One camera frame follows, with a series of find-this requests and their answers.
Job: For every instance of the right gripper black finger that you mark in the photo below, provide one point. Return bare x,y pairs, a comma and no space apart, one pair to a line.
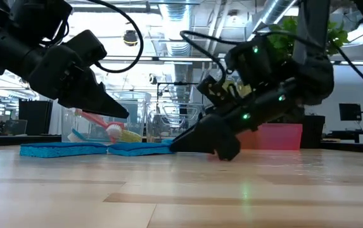
209,136

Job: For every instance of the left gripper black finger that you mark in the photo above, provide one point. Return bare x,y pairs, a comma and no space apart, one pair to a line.
99,103

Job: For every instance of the blue dish brush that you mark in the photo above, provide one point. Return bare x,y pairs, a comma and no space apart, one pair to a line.
73,137

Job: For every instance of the yellow-bristled white dish brush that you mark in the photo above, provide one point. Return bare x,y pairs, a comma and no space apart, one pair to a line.
132,136

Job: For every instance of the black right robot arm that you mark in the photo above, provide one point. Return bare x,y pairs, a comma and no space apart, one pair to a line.
314,63

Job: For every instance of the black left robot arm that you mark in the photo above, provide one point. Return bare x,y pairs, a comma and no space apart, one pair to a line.
26,16

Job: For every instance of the red translucent plastic bin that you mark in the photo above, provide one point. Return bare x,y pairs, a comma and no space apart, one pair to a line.
279,136

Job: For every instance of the small clear plastic bin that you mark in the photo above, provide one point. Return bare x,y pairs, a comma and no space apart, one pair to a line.
175,120

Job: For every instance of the large clear plastic bin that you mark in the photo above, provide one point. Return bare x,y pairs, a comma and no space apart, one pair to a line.
137,126

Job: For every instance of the black plant pot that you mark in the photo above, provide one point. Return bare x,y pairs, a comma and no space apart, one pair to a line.
314,130

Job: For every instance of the black ceiling-hung device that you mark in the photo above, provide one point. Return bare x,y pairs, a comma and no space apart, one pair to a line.
130,38

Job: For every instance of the black computer monitor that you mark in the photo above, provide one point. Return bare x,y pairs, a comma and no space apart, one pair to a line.
350,112

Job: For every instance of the dark background desk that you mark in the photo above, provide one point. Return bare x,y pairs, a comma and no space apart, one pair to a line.
352,134

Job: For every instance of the green leafy plant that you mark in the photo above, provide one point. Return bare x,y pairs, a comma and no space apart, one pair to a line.
338,36

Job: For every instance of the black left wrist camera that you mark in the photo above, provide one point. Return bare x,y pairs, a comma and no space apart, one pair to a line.
86,47

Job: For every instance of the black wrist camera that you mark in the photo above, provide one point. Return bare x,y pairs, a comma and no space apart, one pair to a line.
86,47
214,92

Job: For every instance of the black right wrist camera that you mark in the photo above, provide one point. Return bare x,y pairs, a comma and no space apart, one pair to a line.
214,92

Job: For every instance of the silver ventilation duct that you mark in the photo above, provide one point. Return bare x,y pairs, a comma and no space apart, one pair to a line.
176,47

